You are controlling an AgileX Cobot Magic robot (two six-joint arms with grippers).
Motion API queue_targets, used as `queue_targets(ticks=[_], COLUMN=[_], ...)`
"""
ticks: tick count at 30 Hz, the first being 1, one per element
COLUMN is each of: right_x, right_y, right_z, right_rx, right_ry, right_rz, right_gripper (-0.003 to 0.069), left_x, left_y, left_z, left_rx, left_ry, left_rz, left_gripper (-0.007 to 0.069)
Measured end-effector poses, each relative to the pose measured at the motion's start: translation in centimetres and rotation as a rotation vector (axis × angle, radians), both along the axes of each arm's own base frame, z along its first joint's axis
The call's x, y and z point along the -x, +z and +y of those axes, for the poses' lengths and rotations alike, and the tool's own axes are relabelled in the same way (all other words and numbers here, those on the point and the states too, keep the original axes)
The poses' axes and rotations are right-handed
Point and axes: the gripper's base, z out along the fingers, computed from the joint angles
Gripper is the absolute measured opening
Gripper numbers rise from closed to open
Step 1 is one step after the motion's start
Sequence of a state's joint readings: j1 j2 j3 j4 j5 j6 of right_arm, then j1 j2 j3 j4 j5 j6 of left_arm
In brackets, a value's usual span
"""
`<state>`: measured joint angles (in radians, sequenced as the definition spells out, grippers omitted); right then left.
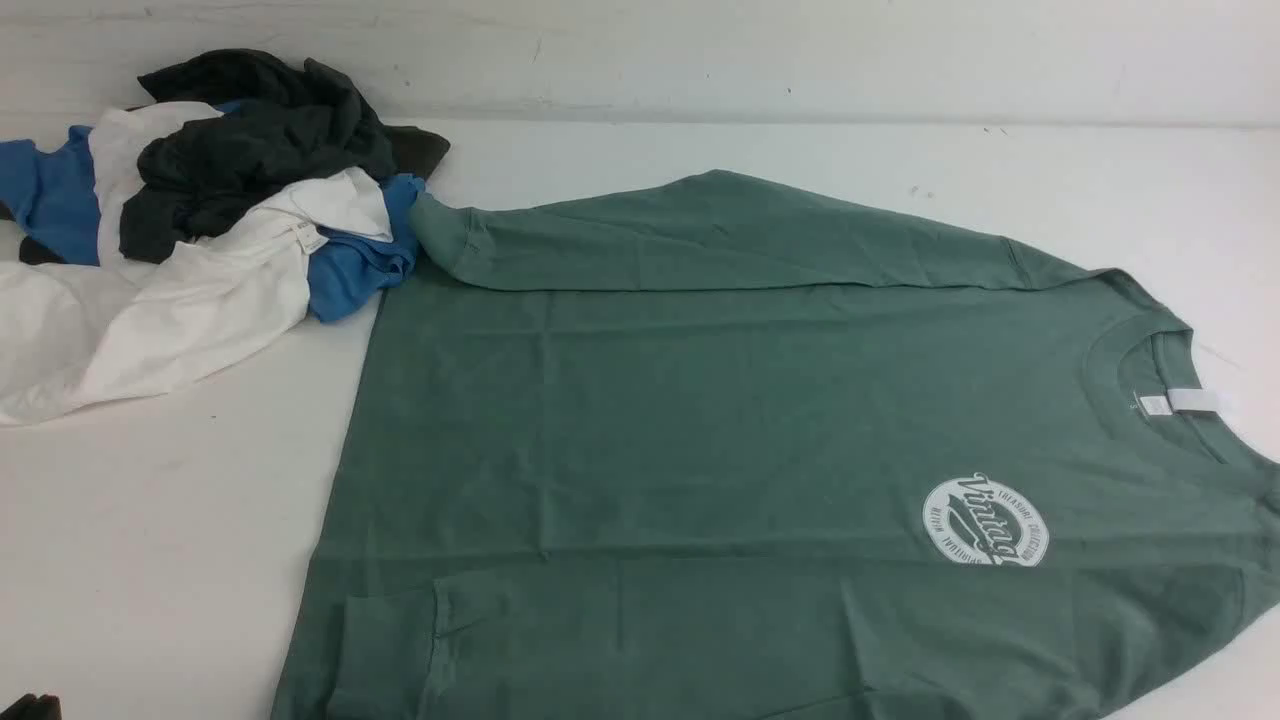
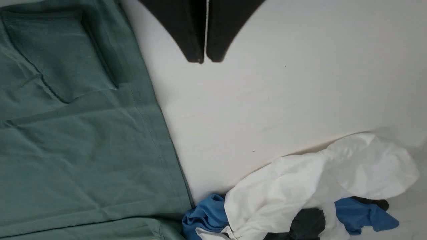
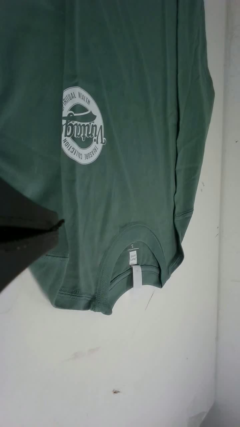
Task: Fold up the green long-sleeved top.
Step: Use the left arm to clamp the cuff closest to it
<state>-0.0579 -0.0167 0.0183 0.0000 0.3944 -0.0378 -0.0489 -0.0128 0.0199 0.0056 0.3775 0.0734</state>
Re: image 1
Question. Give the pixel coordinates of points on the dark grey garment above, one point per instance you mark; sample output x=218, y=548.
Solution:
x=273, y=125

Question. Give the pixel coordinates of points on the green long-sleeve top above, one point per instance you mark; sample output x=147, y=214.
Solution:
x=725, y=449

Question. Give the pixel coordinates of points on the white garment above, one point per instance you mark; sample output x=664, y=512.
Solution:
x=77, y=335

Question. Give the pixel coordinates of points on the blue garment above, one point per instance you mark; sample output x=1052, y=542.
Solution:
x=342, y=275

